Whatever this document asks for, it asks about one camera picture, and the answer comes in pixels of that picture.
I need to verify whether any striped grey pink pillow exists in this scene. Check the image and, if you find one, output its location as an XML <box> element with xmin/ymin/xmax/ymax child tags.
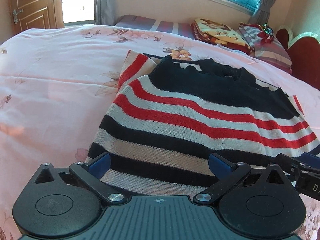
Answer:
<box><xmin>239</xmin><ymin>23</ymin><xmax>292</xmax><ymax>74</ymax></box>

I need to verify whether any red white scalloped headboard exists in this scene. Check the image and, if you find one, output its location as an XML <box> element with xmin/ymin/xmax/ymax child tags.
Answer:
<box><xmin>276</xmin><ymin>25</ymin><xmax>320</xmax><ymax>89</ymax></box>

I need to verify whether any folded red yellow cartoon blanket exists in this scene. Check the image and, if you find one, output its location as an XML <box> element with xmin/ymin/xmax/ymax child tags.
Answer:
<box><xmin>191</xmin><ymin>18</ymin><xmax>253</xmax><ymax>55</ymax></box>

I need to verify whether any red black striped white sweater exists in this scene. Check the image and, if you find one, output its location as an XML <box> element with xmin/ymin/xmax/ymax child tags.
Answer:
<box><xmin>87</xmin><ymin>50</ymin><xmax>319</xmax><ymax>196</ymax></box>

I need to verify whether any pink floral bed quilt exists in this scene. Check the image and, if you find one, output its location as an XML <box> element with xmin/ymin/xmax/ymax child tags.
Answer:
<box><xmin>1</xmin><ymin>27</ymin><xmax>319</xmax><ymax>239</ymax></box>

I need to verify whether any red ribbon bow decoration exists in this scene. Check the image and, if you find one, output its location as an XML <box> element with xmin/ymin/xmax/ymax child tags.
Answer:
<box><xmin>255</xmin><ymin>23</ymin><xmax>274</xmax><ymax>45</ymax></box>

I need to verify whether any brown wooden door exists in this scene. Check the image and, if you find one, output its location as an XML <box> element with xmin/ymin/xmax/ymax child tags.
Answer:
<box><xmin>9</xmin><ymin>0</ymin><xmax>65</xmax><ymax>35</ymax></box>

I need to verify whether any grey curtain left side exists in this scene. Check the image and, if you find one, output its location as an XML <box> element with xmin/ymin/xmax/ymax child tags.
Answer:
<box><xmin>94</xmin><ymin>0</ymin><xmax>116</xmax><ymax>25</ymax></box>

